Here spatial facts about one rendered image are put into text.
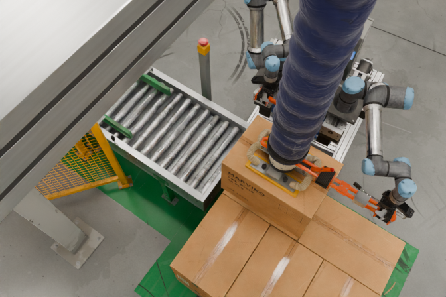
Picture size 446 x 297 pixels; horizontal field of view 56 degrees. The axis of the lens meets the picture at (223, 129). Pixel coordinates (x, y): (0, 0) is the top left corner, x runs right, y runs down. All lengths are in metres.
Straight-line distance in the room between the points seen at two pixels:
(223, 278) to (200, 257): 0.20
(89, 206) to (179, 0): 3.27
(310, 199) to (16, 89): 2.17
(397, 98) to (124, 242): 2.30
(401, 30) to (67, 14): 4.56
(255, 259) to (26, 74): 2.56
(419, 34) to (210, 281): 3.33
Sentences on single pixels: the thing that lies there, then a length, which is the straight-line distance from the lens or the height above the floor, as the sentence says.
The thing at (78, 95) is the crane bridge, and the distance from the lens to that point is 0.39.
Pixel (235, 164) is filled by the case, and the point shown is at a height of 1.08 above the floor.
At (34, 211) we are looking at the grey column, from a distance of 2.74.
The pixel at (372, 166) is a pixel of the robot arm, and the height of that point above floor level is 1.54.
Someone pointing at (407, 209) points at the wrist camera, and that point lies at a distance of 2.25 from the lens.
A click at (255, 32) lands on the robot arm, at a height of 1.39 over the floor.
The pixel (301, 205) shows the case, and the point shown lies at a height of 1.08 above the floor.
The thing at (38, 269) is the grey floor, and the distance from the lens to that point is 3.66.
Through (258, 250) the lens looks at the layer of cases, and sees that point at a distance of 2.85.
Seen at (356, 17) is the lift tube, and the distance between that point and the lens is 1.38.
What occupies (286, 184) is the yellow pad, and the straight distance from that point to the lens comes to 2.41.
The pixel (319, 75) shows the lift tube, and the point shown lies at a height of 2.09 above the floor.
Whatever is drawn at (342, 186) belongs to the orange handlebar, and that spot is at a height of 1.22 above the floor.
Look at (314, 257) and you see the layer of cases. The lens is 2.89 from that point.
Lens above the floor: 3.32
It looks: 61 degrees down
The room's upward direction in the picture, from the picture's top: straight up
